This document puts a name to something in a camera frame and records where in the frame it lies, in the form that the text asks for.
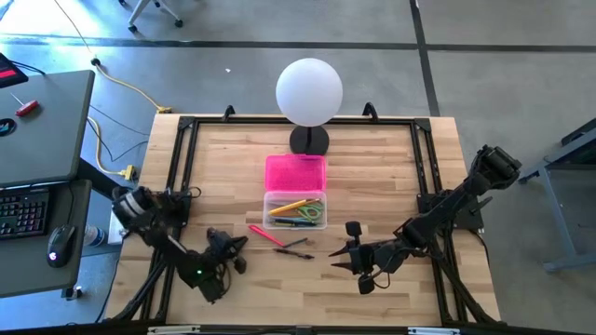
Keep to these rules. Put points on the orange pencil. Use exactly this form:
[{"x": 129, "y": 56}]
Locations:
[{"x": 313, "y": 201}]

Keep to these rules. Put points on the white globe table lamp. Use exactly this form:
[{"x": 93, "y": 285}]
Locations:
[{"x": 309, "y": 90}]

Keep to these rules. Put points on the blue pencil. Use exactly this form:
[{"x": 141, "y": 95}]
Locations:
[{"x": 291, "y": 219}]

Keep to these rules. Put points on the yellow highlighter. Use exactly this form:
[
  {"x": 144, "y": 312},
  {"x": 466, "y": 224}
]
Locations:
[{"x": 284, "y": 208}]

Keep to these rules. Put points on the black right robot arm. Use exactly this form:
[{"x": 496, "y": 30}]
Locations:
[{"x": 461, "y": 195}]

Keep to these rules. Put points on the black backlit keyboard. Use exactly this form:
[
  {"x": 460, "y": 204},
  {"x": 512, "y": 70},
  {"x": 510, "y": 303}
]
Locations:
[{"x": 23, "y": 214}]

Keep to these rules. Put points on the pink highlighter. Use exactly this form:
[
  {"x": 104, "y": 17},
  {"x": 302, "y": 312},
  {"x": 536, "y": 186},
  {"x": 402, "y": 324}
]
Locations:
[{"x": 265, "y": 235}]

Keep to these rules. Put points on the office chair wheeled base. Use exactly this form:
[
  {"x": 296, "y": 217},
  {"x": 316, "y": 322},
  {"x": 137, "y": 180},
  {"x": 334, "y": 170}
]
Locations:
[{"x": 132, "y": 28}]

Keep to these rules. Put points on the black computer mouse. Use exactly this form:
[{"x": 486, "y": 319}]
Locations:
[{"x": 60, "y": 246}]

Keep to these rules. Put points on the grey desk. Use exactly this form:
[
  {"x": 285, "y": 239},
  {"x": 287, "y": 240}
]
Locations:
[{"x": 42, "y": 135}]

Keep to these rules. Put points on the black ballpoint pen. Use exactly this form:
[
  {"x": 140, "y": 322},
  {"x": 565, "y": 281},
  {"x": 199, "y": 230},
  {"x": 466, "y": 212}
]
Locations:
[{"x": 293, "y": 254}]

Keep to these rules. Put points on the black device red stripe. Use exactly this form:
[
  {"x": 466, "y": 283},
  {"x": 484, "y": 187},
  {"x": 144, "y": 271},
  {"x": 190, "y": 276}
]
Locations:
[{"x": 9, "y": 72}]

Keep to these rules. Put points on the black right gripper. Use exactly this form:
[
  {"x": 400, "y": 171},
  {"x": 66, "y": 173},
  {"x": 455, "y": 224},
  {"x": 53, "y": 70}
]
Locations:
[{"x": 377, "y": 258}]

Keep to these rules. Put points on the round dark sticker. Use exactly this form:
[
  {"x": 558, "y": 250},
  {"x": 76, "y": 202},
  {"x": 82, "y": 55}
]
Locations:
[{"x": 7, "y": 127}]

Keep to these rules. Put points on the clear water bottle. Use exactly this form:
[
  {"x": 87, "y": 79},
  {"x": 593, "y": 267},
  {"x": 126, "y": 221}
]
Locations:
[{"x": 95, "y": 236}]

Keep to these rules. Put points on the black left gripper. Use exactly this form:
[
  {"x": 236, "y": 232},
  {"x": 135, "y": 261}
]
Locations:
[{"x": 221, "y": 242}]

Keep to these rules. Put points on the grey metal cart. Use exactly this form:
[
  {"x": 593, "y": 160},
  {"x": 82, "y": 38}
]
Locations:
[{"x": 577, "y": 200}]

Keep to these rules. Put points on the dark grey marker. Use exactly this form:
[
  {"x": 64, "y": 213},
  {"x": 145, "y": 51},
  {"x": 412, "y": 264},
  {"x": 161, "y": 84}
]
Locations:
[{"x": 293, "y": 224}]

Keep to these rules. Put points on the black aluminium table frame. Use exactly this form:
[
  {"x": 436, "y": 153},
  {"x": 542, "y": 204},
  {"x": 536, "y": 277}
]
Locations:
[{"x": 233, "y": 122}]

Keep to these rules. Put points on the dark green crayon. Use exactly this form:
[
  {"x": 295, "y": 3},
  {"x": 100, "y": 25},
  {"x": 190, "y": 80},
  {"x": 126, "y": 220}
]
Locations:
[{"x": 295, "y": 242}]

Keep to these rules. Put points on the pink-lidded clear pencil box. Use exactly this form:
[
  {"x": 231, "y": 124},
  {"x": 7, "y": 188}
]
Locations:
[{"x": 295, "y": 172}]

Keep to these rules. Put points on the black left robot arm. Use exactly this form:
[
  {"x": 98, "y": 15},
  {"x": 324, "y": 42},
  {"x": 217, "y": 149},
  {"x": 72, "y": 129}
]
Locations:
[{"x": 158, "y": 223}]

